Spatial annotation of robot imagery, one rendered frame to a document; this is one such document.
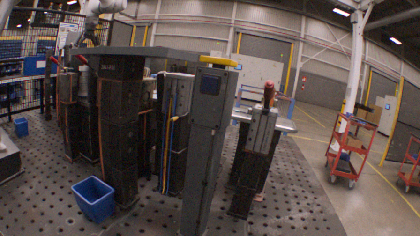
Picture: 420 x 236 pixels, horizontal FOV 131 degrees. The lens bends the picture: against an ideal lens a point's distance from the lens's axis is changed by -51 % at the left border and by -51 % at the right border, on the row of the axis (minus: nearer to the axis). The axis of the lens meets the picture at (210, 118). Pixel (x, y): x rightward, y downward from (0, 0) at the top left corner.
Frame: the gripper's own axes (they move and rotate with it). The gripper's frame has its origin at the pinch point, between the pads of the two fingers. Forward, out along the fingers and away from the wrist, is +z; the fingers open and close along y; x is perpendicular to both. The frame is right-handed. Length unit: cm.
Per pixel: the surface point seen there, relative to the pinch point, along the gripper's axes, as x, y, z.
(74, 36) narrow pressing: 26.4, 2.9, -14.8
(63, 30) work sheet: 54, 5, -23
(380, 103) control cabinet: -893, 1150, -47
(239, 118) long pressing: -98, -9, 15
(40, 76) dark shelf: 32.1, -22.0, 13.3
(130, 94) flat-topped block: -74, -34, 9
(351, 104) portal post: -288, 337, 9
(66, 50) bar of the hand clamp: -1.9, -16.8, -3.2
